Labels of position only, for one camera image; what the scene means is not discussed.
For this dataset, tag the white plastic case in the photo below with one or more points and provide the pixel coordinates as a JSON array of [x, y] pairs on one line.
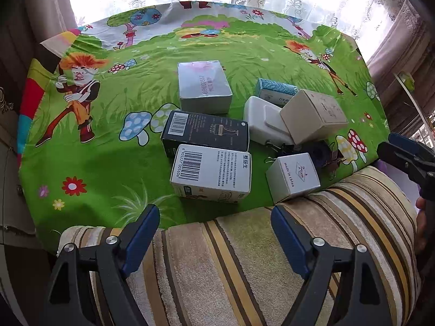
[[265, 122]]

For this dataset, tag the green cartoon tablecloth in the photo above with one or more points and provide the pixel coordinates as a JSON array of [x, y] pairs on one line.
[[90, 124]]

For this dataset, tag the black barcode box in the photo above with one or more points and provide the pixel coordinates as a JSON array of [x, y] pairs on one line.
[[204, 130]]

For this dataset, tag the striped beige sofa cushion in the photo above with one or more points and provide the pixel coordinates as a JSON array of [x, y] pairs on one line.
[[232, 270]]

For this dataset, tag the right hand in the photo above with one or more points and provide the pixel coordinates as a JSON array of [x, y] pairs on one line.
[[420, 240]]

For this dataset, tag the silver pink box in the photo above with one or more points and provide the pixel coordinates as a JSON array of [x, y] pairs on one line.
[[203, 87]]

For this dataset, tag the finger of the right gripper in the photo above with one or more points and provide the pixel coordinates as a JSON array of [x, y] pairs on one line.
[[417, 164], [414, 147]]

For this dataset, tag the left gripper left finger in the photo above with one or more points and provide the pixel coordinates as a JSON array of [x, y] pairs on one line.
[[69, 297]]

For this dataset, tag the green tissue pack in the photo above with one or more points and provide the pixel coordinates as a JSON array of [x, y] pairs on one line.
[[407, 80]]

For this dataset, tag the white side table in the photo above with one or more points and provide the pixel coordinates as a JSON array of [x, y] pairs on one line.
[[421, 127]]

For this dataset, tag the beige cardboard box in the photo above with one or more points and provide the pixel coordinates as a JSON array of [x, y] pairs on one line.
[[310, 115]]

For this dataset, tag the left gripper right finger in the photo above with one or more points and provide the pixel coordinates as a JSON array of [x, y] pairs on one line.
[[360, 298]]

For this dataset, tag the dark blue small box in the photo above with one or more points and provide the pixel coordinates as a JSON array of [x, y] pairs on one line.
[[326, 157]]

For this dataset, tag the teal tissue pack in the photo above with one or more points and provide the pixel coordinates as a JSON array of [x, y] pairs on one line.
[[275, 92]]

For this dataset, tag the white barcode box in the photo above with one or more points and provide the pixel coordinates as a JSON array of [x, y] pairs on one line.
[[212, 174]]

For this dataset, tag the small white box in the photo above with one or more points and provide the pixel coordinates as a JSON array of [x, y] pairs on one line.
[[291, 176]]

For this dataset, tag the pink drape curtain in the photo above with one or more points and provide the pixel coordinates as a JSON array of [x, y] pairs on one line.
[[409, 47]]

